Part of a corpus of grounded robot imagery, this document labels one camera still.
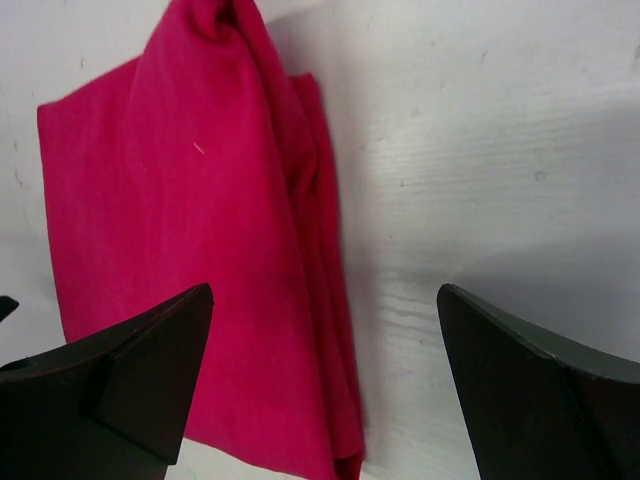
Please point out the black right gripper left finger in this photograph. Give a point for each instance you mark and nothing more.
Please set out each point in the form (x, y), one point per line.
(113, 405)

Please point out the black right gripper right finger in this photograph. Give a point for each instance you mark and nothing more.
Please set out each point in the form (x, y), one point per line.
(536, 404)

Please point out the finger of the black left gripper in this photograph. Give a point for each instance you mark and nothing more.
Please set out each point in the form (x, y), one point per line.
(7, 306)

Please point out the crimson red t-shirt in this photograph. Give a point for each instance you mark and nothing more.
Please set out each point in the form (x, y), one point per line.
(203, 161)

